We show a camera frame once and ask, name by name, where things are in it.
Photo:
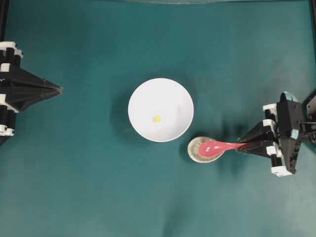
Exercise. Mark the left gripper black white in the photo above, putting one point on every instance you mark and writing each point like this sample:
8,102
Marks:
14,99

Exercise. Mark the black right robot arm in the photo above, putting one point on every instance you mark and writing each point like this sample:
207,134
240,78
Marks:
308,125

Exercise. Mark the pink plastic spoon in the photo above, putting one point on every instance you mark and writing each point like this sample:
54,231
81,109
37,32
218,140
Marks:
213,147

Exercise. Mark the black frame rail left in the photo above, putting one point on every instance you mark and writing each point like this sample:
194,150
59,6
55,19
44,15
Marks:
4,4

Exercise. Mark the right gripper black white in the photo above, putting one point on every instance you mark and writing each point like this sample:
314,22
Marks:
266,142

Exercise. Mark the black frame rail right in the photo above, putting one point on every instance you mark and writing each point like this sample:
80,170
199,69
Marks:
313,13

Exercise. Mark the black frame rail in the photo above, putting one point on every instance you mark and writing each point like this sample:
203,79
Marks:
4,4
313,13

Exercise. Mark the white round bowl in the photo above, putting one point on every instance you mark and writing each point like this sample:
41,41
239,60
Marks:
164,97

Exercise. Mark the yellow hexagonal prism block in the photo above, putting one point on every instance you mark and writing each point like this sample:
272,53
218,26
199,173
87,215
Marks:
157,119

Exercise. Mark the speckled ceramic spoon rest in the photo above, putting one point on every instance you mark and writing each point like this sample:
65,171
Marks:
193,153

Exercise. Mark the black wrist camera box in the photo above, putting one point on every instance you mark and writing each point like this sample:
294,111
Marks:
289,116

